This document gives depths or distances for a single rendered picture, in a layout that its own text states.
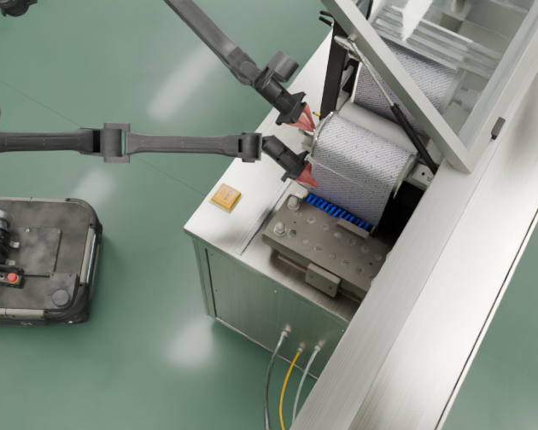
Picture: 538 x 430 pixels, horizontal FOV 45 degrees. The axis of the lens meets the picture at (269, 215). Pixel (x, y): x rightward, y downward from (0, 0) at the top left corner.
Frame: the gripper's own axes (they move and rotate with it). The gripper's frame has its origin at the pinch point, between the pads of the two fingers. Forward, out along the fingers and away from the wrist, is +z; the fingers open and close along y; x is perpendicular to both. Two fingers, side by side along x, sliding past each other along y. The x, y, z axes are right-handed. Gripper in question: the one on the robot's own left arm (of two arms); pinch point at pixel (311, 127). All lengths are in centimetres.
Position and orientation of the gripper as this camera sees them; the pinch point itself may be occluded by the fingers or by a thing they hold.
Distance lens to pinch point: 184.5
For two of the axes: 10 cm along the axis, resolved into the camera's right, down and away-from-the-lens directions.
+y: -4.4, 8.4, -3.2
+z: 6.9, 5.5, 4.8
